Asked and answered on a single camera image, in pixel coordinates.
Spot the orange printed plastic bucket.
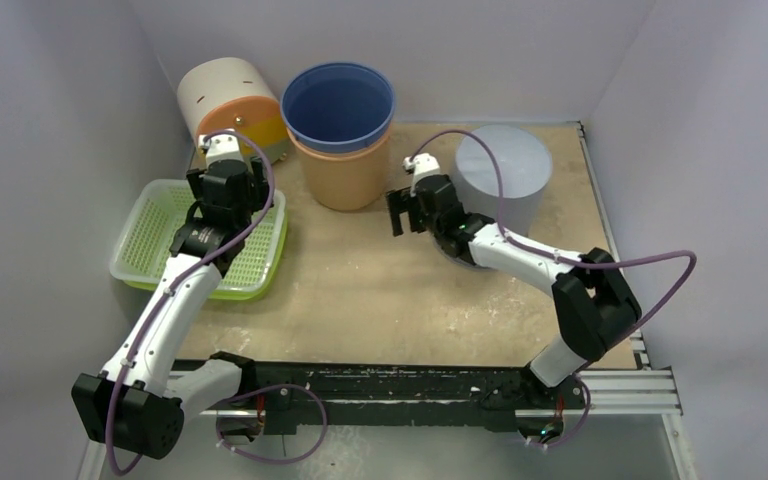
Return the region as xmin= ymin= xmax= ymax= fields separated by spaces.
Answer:
xmin=288 ymin=127 xmax=393 ymax=211

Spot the grey plastic bucket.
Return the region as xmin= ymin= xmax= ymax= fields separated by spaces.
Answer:
xmin=416 ymin=125 xmax=553 ymax=237

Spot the blue plastic bucket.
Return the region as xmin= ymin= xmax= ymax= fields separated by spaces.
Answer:
xmin=280 ymin=62 xmax=396 ymax=154

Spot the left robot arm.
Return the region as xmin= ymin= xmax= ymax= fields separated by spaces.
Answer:
xmin=71 ymin=158 xmax=328 ymax=476

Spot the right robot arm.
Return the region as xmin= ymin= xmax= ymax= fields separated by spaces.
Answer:
xmin=388 ymin=174 xmax=642 ymax=407

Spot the white perforated plastic basket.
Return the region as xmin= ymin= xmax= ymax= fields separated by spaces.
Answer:
xmin=109 ymin=179 xmax=287 ymax=302

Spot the small round drawer cabinet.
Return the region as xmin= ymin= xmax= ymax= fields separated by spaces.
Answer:
xmin=176 ymin=57 xmax=291 ymax=162

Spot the green plastic tray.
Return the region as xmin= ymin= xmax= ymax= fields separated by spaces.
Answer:
xmin=110 ymin=208 xmax=286 ymax=301

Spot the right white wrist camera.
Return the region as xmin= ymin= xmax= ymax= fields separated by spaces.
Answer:
xmin=402 ymin=153 xmax=441 ymax=197

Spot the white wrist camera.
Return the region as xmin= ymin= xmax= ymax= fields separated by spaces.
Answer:
xmin=197 ymin=130 xmax=245 ymax=167
xmin=402 ymin=153 xmax=441 ymax=197

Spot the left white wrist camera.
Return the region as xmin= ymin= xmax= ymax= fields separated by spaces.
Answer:
xmin=197 ymin=130 xmax=245 ymax=167

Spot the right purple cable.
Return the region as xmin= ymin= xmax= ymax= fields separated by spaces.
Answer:
xmin=405 ymin=129 xmax=699 ymax=372

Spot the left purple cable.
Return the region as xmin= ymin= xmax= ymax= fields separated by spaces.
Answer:
xmin=104 ymin=129 xmax=277 ymax=477

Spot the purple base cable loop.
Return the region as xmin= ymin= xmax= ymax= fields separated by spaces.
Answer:
xmin=214 ymin=382 xmax=329 ymax=466

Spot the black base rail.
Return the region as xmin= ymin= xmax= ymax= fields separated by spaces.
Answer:
xmin=171 ymin=357 xmax=591 ymax=435

